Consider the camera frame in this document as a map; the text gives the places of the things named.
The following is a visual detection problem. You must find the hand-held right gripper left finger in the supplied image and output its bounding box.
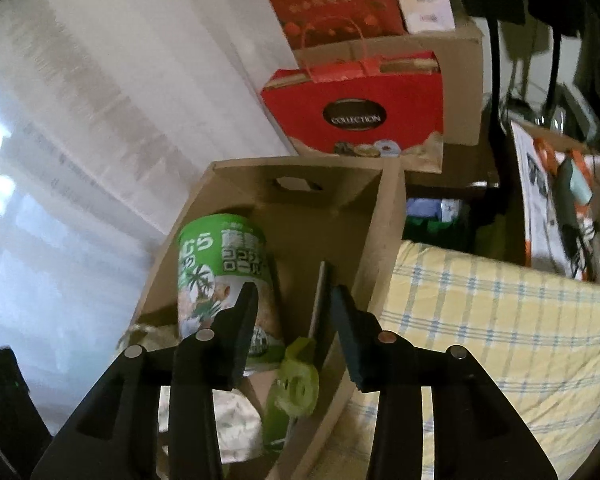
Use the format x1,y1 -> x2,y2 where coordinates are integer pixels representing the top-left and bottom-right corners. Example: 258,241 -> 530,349
30,281 -> 260,480

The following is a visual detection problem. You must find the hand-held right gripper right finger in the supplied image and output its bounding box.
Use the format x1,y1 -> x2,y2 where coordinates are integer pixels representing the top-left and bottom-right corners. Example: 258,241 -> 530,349
330,284 -> 556,480

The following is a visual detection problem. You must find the green cookie can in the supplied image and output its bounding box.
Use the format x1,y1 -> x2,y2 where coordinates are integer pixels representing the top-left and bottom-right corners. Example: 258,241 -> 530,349
176,214 -> 286,376

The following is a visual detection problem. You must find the white floral cloth bag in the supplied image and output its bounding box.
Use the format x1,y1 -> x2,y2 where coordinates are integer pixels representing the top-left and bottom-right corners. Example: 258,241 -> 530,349
125,322 -> 266,461

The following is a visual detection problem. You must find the green plastic sheath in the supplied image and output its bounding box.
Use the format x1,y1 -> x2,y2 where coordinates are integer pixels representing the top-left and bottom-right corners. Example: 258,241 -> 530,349
262,400 -> 292,457

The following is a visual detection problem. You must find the brown cardboard box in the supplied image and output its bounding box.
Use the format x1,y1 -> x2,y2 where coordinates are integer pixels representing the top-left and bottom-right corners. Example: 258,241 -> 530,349
117,156 -> 406,480

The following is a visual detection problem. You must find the yellow checkered tablecloth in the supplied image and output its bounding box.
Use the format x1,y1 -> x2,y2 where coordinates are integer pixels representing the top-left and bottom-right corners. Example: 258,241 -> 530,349
305,240 -> 600,480

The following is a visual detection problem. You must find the blue green packaged item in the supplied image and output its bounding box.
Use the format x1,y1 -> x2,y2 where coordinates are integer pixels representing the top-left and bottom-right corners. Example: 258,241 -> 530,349
405,197 -> 476,251

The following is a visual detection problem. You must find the cardboard box with papers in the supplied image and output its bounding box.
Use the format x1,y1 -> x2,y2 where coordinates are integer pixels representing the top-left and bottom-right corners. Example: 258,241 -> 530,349
510,120 -> 600,286

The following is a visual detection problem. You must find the white curtain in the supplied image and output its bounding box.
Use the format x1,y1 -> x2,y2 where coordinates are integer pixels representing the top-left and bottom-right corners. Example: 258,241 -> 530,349
0,0 -> 301,441

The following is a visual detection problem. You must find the teal grey handheld tool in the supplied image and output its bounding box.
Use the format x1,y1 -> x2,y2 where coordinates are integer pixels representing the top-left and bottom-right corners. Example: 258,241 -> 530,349
555,152 -> 596,271

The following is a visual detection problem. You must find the large closed cardboard box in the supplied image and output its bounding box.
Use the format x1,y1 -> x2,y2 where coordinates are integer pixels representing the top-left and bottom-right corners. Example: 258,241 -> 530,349
292,17 -> 485,146

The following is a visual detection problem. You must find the black speaker stand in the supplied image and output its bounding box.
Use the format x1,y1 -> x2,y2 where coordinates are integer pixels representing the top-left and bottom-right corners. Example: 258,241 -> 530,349
485,17 -> 506,126
545,30 -> 563,116

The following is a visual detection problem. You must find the red gift bag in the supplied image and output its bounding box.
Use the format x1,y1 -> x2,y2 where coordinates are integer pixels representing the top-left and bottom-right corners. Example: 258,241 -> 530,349
252,0 -> 411,51

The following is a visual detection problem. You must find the red gift box with handle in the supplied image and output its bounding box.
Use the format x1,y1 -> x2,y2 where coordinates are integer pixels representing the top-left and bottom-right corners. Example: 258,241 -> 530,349
260,51 -> 446,175

